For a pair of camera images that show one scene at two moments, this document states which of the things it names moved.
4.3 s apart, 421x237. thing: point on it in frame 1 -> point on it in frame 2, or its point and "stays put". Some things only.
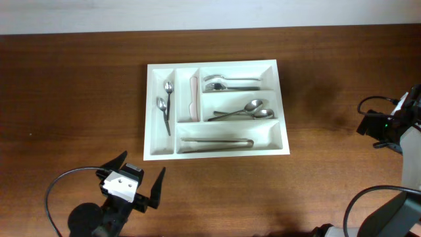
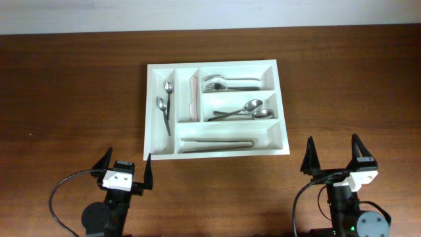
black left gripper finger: x=116 y=162 -> x=100 y=167
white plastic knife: x=193 y=107 stays put
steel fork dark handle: x=216 y=86 stays put
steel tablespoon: x=260 y=114 stays put
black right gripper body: x=379 y=129 -> x=334 y=197
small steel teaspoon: x=169 y=87 stays put
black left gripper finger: x=156 y=191 -> x=148 y=176
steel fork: x=220 y=76 stays put
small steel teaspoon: x=162 y=105 stays put
